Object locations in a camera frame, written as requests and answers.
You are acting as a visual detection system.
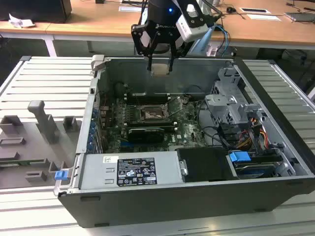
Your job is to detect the white paper sheet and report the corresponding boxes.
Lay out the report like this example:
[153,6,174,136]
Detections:
[247,13,283,22]

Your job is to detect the CPU socket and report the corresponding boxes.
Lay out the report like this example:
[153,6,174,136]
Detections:
[138,104,171,123]

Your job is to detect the grey parts rack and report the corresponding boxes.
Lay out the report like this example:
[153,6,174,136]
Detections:
[0,100,84,190]

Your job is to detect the blue cables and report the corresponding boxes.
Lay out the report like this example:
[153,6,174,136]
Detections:
[213,23,231,54]

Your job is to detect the crumpled white paper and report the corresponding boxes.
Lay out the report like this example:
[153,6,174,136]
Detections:
[8,13,35,29]

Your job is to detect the metal socket cover frame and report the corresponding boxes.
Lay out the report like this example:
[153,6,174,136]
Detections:
[167,96,185,118]

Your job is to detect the black plastic shroud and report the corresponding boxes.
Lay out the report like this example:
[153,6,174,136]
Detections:
[176,147,239,183]

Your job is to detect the grey metal drive cage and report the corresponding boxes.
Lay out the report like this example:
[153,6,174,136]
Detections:
[203,67,266,129]

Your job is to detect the green motherboard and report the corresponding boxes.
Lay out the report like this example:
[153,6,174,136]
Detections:
[98,95,210,153]

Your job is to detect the wooden desk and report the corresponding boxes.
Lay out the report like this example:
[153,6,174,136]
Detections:
[0,0,315,58]

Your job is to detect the yellow orange wire bundle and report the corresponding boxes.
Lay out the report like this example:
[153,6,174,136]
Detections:
[235,118,269,151]

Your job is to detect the grey case corner latch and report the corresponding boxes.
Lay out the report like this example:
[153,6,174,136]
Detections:
[90,54,107,72]

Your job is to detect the silver square CPU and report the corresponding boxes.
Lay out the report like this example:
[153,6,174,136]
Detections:
[150,63,171,76]

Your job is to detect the grey power supply unit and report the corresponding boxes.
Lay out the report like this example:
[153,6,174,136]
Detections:
[78,150,185,190]

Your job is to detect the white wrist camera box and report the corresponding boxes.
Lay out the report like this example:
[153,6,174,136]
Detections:
[175,3,209,42]

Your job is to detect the green RAM stick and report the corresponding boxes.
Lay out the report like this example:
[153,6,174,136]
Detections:
[0,159,44,166]

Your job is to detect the grey laptop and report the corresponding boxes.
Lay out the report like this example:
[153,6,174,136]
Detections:
[283,10,315,24]

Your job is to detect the black open PC case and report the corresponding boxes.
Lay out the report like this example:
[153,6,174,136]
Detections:
[53,54,315,228]

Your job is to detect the black RAM slot bank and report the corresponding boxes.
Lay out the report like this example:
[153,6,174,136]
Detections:
[125,92,172,104]
[107,120,178,131]

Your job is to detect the hard disk in blue carrier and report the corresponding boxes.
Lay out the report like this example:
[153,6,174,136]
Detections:
[228,150,284,179]

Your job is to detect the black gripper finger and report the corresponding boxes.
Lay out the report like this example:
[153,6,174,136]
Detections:
[168,34,190,73]
[131,23,155,72]

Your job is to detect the black box on desk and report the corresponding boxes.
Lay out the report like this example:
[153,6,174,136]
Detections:
[0,0,73,24]

